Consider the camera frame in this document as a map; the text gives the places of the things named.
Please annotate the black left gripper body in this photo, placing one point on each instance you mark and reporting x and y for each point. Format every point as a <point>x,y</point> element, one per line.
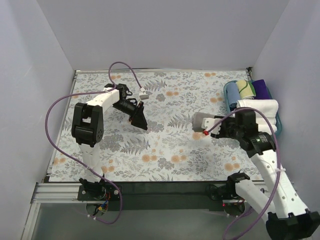
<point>136,113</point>

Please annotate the grey terry towel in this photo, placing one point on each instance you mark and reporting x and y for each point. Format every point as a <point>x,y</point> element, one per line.
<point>197,121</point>

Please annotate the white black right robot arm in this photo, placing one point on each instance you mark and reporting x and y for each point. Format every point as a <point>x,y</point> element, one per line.
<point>285,215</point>

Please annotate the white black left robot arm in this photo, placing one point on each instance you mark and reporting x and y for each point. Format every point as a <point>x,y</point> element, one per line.
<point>88,130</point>

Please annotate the blue rolled towel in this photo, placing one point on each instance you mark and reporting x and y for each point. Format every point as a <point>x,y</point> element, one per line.
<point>233,95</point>

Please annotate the yellow green rolled towel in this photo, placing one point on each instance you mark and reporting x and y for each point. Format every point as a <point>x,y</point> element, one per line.
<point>246,90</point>

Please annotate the white folded towel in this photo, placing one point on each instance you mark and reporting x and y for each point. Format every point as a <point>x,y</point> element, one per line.
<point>269,108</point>

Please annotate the purple rolled towel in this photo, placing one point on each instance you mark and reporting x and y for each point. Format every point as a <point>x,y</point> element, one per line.
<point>261,90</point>

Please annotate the floral patterned table mat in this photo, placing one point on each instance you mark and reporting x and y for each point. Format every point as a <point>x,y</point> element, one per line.
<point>169,150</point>

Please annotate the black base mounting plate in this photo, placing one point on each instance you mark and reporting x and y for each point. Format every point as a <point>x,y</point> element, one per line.
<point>232,207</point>

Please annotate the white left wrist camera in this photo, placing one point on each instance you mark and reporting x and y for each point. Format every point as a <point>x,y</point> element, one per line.
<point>143,95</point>

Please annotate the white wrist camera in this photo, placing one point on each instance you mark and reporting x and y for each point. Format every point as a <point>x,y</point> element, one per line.
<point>143,95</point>
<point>211,126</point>

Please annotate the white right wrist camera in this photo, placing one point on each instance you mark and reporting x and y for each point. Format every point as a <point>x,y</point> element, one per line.
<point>211,126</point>

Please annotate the aluminium frame rail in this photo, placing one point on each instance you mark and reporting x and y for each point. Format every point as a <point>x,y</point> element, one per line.
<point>90,192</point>

